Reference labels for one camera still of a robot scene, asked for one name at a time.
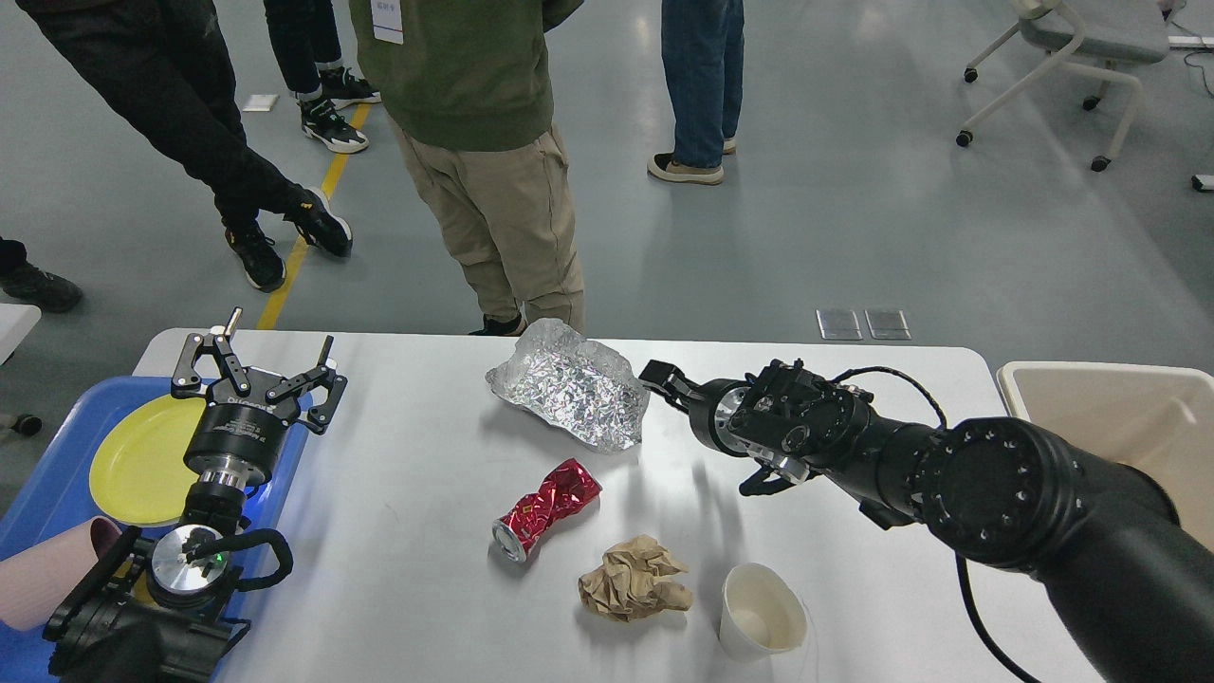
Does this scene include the white side table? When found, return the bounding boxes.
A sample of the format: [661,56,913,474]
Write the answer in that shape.
[0,303,42,364]

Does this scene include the pink mug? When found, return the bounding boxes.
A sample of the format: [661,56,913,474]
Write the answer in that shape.
[1,516,121,631]

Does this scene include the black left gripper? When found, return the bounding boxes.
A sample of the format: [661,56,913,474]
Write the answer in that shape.
[171,308,348,486]

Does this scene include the person dark trousers black sneakers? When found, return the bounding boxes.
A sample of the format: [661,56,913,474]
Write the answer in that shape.
[262,1,381,155]

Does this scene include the brown paper ball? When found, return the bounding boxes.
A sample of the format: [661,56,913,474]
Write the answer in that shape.
[579,533,694,622]

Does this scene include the foil tray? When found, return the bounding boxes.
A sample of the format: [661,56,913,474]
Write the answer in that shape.
[486,319,649,453]

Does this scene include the grey office chair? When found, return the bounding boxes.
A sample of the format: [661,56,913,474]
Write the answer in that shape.
[955,1,1170,173]

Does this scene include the beige plastic bin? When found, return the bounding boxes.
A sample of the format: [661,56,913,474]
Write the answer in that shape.
[997,362,1213,548]

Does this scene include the person blue jeans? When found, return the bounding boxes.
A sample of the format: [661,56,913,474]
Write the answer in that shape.
[647,1,745,184]

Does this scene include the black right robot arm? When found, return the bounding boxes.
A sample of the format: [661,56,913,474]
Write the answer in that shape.
[640,362,1213,682]

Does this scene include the white paper cup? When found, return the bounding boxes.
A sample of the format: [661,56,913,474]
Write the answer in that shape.
[717,563,809,661]

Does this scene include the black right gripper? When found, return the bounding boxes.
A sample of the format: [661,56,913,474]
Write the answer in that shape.
[639,360,749,459]

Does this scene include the person dark shoes far left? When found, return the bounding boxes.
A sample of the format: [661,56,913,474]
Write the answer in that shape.
[1,238,83,314]

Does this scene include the crushed red can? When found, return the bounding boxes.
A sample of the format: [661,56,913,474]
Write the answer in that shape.
[490,459,602,563]

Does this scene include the person black trousers black shoes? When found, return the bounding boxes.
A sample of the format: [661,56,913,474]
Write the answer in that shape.
[19,1,353,291]

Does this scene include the yellow plastic plate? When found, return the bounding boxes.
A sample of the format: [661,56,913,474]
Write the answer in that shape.
[87,395,208,527]

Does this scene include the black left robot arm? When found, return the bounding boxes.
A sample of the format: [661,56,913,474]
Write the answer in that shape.
[42,308,347,682]

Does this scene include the person green sweater khaki trousers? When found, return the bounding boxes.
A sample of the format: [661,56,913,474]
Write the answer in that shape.
[348,1,585,336]

